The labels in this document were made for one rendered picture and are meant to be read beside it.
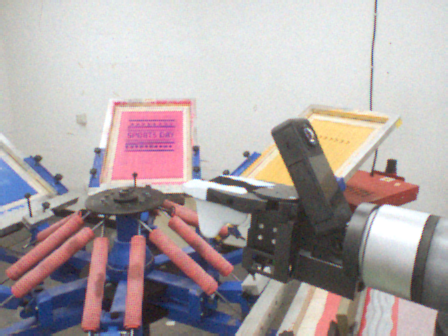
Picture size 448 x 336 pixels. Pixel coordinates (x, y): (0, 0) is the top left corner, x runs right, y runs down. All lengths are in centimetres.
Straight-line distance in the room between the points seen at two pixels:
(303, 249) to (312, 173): 8
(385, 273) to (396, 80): 279
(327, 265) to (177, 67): 333
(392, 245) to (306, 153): 11
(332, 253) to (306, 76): 284
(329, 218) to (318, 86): 283
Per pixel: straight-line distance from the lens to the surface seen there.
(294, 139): 36
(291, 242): 38
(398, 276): 35
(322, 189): 36
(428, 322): 127
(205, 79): 350
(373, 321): 127
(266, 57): 328
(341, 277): 38
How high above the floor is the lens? 182
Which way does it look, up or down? 15 degrees down
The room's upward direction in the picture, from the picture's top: straight up
